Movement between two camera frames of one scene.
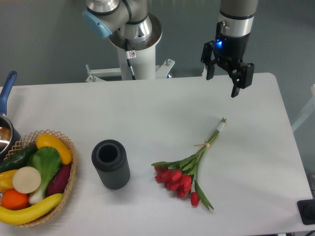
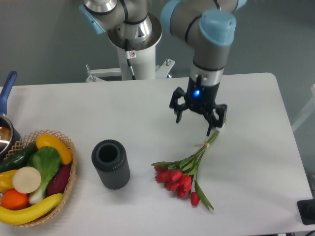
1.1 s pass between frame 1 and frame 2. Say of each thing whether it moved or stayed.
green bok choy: stayed
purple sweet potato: stayed
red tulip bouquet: stayed
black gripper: moved
